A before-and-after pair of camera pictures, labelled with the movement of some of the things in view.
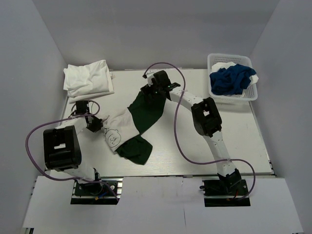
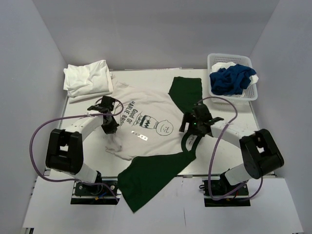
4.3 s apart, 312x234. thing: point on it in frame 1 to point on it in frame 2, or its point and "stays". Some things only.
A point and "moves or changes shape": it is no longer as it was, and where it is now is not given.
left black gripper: (98, 125) to (111, 129)
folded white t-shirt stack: (85, 82) stays
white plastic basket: (251, 94) stays
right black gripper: (147, 89) to (187, 118)
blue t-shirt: (232, 81) stays
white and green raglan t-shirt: (123, 130) moves or changes shape
